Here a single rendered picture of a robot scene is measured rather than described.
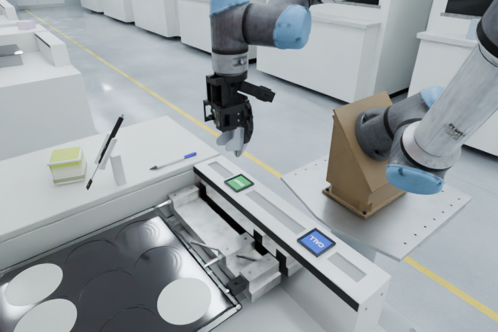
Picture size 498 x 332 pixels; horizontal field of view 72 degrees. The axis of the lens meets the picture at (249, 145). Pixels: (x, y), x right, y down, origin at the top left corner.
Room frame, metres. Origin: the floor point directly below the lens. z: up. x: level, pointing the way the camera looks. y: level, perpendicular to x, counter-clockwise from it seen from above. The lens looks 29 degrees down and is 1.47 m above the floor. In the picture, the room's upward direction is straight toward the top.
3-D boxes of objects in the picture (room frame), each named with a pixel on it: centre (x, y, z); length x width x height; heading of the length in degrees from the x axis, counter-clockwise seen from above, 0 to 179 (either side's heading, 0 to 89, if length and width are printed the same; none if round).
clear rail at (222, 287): (0.55, 0.13, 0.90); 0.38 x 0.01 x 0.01; 38
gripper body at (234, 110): (0.69, 0.04, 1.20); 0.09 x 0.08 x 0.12; 129
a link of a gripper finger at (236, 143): (0.68, 0.03, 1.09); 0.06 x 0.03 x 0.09; 129
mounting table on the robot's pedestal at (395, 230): (0.88, -0.38, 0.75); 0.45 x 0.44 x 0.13; 128
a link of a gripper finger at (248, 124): (0.69, 0.01, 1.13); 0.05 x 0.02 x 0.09; 39
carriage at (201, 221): (0.62, 0.08, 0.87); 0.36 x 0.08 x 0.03; 38
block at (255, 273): (0.49, -0.02, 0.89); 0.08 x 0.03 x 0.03; 128
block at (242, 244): (0.56, 0.03, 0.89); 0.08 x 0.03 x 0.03; 128
